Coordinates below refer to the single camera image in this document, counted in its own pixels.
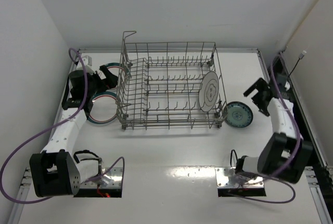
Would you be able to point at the near green red rimmed plate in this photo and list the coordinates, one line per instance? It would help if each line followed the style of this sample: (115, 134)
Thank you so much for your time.
(104, 109)

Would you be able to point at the grey wire dish rack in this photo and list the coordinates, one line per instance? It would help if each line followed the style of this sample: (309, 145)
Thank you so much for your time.
(163, 86)

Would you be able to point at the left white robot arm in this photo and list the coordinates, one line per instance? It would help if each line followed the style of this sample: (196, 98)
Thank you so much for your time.
(57, 170)

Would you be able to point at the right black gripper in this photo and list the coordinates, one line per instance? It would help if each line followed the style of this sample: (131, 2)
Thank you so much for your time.
(259, 95)

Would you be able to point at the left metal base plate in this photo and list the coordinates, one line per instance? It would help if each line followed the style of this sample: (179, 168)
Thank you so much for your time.
(112, 180)

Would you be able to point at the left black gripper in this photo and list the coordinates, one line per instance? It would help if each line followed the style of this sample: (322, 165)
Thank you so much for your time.
(100, 82)

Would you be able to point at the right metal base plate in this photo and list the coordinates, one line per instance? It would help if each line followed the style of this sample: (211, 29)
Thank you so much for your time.
(226, 178)

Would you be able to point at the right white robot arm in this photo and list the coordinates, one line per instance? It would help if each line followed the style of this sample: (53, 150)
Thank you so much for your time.
(286, 154)

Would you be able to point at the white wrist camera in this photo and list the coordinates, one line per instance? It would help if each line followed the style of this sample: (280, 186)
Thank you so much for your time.
(87, 64)
(283, 85)

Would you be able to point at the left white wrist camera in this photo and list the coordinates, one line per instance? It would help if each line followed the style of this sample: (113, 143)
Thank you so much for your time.
(87, 64)

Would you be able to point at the metal base plate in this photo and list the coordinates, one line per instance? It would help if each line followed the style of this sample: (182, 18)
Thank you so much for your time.
(226, 178)
(112, 180)

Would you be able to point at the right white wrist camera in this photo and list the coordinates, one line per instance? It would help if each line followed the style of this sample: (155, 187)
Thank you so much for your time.
(283, 85)

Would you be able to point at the green blue floral plate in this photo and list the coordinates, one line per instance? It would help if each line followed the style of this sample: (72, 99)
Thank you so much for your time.
(237, 114)

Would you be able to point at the white plate with grey pattern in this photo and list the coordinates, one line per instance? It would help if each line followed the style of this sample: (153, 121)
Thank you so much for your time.
(209, 91)

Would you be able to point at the green red rimmed plate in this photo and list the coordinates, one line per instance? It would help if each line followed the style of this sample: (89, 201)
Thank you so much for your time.
(116, 69)
(104, 109)

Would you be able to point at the far green red rimmed plate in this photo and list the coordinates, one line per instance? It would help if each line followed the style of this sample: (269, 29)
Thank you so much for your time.
(116, 69)

